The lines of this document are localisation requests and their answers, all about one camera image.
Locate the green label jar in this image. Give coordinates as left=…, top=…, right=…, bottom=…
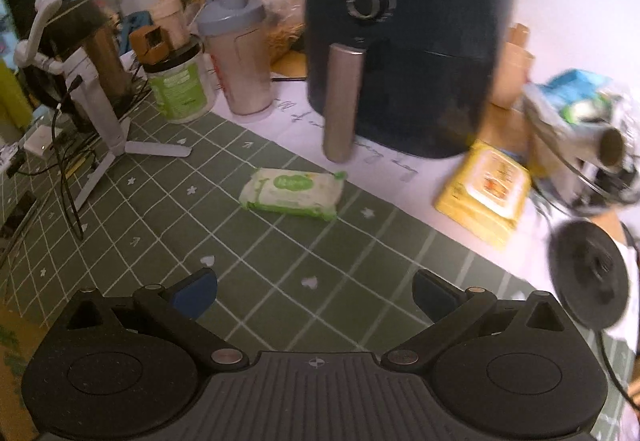
left=142, top=38, right=219, bottom=124

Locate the white charger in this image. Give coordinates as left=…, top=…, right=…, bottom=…
left=22, top=125, right=64, bottom=154

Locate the dark brown wooden box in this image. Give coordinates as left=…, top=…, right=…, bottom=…
left=49, top=0, right=134, bottom=132

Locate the green checked tablecloth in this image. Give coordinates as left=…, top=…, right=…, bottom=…
left=0, top=88, right=640, bottom=441

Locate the black tripod cable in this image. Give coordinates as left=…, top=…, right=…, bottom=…
left=49, top=75, right=102, bottom=242

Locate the small brown cardboard box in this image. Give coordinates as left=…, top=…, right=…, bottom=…
left=128, top=26, right=171, bottom=66

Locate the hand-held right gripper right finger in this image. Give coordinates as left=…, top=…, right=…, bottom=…
left=381, top=268, right=576, bottom=372

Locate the black round kettle base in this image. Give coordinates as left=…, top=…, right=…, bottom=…
left=548, top=219, right=632, bottom=330

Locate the green wet wipes pack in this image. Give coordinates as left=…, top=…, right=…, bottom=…
left=238, top=167, right=348, bottom=222

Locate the yellow wet wipes pack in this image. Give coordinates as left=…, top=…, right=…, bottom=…
left=433, top=140, right=532, bottom=252

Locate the black phone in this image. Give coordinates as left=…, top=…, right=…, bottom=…
left=0, top=193, right=39, bottom=240

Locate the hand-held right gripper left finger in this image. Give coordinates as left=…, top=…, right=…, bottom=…
left=55, top=267, right=261, bottom=371

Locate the glass bowl with clutter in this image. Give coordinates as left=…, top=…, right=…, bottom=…
left=522, top=70, right=640, bottom=218

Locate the white phone tripod stand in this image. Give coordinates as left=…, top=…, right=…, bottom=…
left=13, top=0, right=193, bottom=212

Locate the dark air fryer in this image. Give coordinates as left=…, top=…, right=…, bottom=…
left=299, top=0, right=519, bottom=162

